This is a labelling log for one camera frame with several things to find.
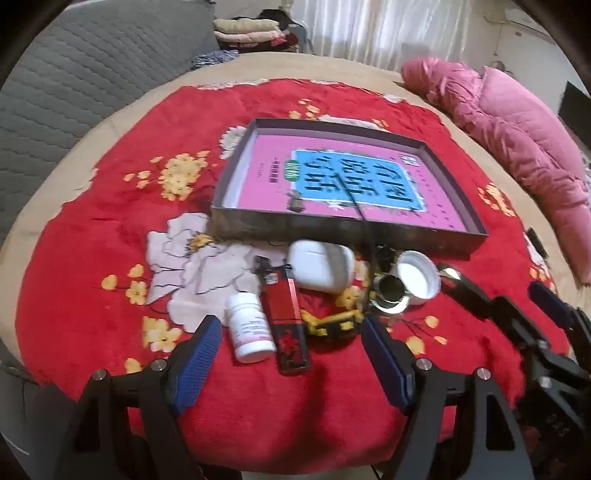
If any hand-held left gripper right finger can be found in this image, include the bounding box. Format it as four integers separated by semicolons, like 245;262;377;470
361;316;536;480

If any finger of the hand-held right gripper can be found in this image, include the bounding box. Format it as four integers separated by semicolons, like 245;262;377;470
490;294;550;357
527;281;591;342

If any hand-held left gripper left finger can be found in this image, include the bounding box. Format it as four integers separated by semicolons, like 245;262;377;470
55;315;223;480

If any white pill bottle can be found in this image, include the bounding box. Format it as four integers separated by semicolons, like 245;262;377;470
224;293;274;364

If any black yellow wristwatch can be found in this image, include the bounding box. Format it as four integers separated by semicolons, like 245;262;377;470
299;308;366;341

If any round metal tin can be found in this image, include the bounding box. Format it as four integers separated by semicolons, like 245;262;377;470
368;272;411;315

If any white bottle cap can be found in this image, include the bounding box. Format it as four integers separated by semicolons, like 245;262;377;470
396;250;441;306

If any red black lighter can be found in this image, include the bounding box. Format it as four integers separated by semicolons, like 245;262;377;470
254;255;311;376

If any white earbuds case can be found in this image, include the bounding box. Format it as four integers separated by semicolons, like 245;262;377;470
287;239;355;294

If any shallow cardboard box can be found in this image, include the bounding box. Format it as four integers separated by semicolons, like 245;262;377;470
210;117;490;259

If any small black item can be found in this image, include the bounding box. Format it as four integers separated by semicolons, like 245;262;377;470
526;227;548;254

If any red floral blanket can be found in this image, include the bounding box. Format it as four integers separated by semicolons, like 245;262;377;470
14;78;571;474

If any thin black rod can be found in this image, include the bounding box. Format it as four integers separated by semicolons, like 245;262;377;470
335;173;377;296

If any pink quilted jacket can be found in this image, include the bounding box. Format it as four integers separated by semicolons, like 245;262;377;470
401;56;591;287

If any black panel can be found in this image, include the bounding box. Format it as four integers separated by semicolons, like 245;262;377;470
558;80;591;139

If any pink book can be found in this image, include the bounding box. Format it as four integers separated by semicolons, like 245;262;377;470
228;134;467;232

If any blue patterned cloth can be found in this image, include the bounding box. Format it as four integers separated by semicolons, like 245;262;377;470
191;50;241;70

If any grey quilted headboard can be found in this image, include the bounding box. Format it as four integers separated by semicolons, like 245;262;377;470
0;0;222;245

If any beige bed sheet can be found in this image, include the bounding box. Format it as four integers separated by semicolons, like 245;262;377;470
0;52;591;398

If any pink folded garment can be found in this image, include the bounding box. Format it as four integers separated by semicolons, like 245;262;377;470
217;30;282;45

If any white curtain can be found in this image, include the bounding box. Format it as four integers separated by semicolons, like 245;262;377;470
295;0;504;75

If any dark clothes pile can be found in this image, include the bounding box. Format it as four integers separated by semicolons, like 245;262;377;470
231;11;306;49

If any beige folded garment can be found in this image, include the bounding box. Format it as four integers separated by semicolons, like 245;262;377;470
213;17;282;35

